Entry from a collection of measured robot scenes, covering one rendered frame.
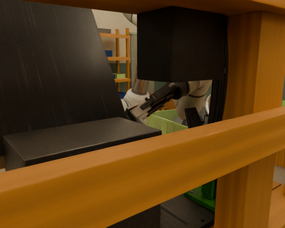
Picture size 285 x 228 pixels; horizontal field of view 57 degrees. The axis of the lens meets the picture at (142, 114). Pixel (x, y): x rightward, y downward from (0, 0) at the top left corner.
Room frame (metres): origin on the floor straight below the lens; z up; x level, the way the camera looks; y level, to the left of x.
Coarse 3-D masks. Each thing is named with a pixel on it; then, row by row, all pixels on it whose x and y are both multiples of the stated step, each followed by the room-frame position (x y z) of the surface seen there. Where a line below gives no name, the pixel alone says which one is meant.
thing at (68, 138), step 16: (48, 128) 0.59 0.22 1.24; (64, 128) 0.59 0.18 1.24; (80, 128) 0.59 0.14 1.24; (96, 128) 0.59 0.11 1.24; (112, 128) 0.59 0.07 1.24; (128, 128) 0.59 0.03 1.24; (144, 128) 0.59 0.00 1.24; (16, 144) 0.48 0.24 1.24; (32, 144) 0.48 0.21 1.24; (48, 144) 0.48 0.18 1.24; (64, 144) 0.48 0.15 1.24; (80, 144) 0.48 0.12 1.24; (96, 144) 0.48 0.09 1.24; (112, 144) 0.50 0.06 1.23; (16, 160) 0.44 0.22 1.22; (32, 160) 0.41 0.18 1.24; (48, 160) 0.42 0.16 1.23; (160, 208) 0.58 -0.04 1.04; (128, 224) 0.52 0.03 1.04; (144, 224) 0.55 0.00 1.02
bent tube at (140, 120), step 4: (136, 104) 0.80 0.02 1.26; (128, 108) 0.79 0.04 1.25; (132, 108) 0.80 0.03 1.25; (128, 112) 0.80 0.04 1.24; (132, 116) 0.79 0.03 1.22; (140, 116) 0.80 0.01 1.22; (132, 120) 0.79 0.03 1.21; (136, 120) 0.78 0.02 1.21; (140, 120) 0.78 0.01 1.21; (144, 124) 0.77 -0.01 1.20
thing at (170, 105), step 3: (150, 93) 7.23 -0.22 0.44; (171, 99) 6.54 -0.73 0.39; (168, 102) 6.61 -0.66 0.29; (171, 102) 6.53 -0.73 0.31; (165, 105) 6.69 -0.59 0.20; (168, 105) 6.61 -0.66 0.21; (171, 105) 6.53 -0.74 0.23; (174, 105) 6.47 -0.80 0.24; (162, 108) 6.78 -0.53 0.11; (165, 108) 6.70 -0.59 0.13; (168, 108) 6.61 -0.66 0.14; (171, 108) 6.53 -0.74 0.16; (174, 108) 6.46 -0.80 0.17
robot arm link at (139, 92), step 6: (138, 84) 1.59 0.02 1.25; (144, 84) 1.59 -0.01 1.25; (132, 90) 1.63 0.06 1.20; (138, 90) 1.60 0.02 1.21; (144, 90) 1.60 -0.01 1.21; (126, 96) 1.64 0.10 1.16; (132, 96) 1.60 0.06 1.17; (138, 96) 1.60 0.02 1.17; (144, 96) 1.61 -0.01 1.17; (126, 102) 1.61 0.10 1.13; (132, 102) 1.60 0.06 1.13; (138, 102) 1.59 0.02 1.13
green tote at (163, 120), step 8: (160, 112) 2.19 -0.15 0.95; (168, 112) 2.23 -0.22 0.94; (176, 112) 2.27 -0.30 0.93; (152, 120) 2.04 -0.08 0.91; (160, 120) 1.94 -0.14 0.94; (168, 120) 1.84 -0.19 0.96; (160, 128) 1.94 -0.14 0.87; (168, 128) 1.85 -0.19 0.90; (176, 128) 1.76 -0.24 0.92; (184, 128) 1.68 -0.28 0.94
